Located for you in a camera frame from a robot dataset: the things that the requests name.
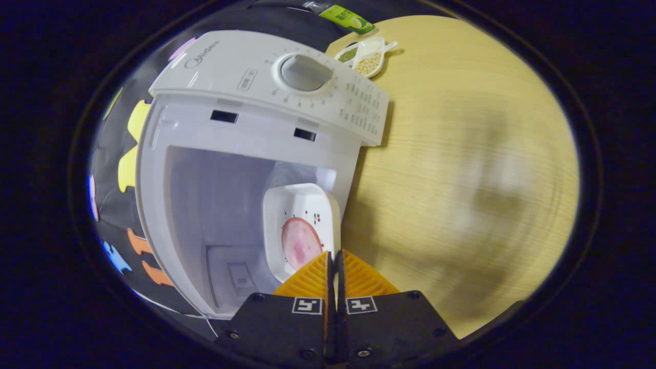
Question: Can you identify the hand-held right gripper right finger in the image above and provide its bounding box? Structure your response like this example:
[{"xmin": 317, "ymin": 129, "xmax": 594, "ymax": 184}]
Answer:
[{"xmin": 336, "ymin": 249, "xmax": 462, "ymax": 367}]

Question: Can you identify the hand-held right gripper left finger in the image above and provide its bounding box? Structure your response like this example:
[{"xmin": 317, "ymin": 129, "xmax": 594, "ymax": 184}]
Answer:
[{"xmin": 213, "ymin": 250, "xmax": 336, "ymax": 369}]

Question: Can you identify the pink round food slice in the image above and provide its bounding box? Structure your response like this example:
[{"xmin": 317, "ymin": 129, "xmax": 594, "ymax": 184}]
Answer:
[{"xmin": 281, "ymin": 217, "xmax": 324, "ymax": 271}]

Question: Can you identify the white square food plate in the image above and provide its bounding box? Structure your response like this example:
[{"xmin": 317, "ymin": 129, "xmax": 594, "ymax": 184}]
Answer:
[{"xmin": 262, "ymin": 183, "xmax": 341, "ymax": 284}]

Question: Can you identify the white microwave oven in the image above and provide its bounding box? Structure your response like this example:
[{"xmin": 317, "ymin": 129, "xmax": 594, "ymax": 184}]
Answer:
[{"xmin": 135, "ymin": 30, "xmax": 390, "ymax": 319}]

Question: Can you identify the white divided dish of beans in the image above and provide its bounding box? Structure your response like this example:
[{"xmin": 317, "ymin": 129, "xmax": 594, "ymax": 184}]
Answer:
[{"xmin": 336, "ymin": 37, "xmax": 398, "ymax": 79}]

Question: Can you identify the green label drink bottle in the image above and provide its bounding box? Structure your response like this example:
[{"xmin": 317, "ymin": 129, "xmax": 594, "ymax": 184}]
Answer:
[{"xmin": 302, "ymin": 0, "xmax": 376, "ymax": 35}]

